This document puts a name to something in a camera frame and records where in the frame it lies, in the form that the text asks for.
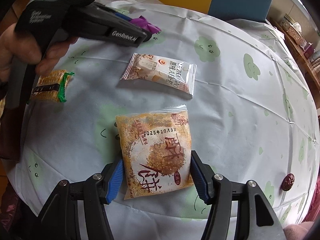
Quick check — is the white and brown snack packet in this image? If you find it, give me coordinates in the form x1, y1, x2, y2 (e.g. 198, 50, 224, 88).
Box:
119, 52, 197, 99

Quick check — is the orange sesame cake packet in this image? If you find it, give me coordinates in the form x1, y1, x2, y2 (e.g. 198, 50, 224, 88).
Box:
115, 104, 197, 200

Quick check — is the person's left hand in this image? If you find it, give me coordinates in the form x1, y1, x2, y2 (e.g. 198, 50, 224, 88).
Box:
0, 24, 79, 84

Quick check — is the dark red wrapped candy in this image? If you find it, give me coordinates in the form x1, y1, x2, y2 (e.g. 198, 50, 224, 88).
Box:
282, 173, 295, 190

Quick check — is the yellow cracker packet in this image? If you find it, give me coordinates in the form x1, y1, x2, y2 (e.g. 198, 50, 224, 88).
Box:
30, 69, 75, 103

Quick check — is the yellow and blue chair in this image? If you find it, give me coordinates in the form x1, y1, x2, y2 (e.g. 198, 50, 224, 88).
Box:
150, 0, 274, 23

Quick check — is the gold and red gift box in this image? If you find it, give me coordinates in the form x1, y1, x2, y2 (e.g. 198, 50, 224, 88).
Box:
0, 97, 22, 160

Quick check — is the purple candy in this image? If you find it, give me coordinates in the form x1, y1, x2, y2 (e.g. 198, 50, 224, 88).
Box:
130, 15, 162, 33

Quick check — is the wooden side cabinet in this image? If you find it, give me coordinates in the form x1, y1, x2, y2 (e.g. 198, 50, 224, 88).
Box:
270, 17, 320, 90

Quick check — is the maroon box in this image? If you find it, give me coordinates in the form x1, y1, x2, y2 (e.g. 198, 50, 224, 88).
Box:
304, 42, 316, 59

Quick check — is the white green-printed tablecloth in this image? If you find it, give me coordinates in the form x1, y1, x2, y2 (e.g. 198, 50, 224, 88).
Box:
5, 0, 319, 227

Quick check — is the patterned tissue box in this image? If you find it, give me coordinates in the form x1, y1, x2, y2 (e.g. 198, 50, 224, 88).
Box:
285, 22, 307, 47

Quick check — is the pink cloth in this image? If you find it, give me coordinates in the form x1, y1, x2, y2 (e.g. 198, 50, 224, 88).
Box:
285, 220, 318, 240

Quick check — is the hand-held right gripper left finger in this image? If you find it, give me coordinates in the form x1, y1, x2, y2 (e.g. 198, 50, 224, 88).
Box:
37, 159, 125, 240

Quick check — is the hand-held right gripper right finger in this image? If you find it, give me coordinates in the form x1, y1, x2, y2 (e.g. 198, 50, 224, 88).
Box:
190, 150, 287, 240

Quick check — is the maroon cloth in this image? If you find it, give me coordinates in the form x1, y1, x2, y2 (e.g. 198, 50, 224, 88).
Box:
0, 180, 43, 240

